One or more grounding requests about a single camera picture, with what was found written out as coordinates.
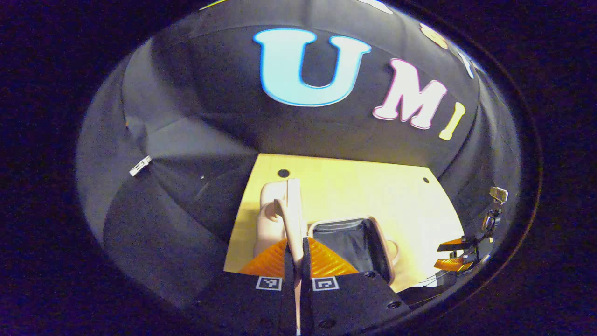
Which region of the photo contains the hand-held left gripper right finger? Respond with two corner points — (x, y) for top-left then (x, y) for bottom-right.
(300, 237), (412, 336)

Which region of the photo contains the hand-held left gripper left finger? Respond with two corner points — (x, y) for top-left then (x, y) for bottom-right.
(194, 237), (298, 336)

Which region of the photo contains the black backdrop cloth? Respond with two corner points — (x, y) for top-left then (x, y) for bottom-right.
(76, 0), (523, 308)

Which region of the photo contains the white clip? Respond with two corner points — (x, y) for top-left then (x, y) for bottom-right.
(129, 155), (153, 177)

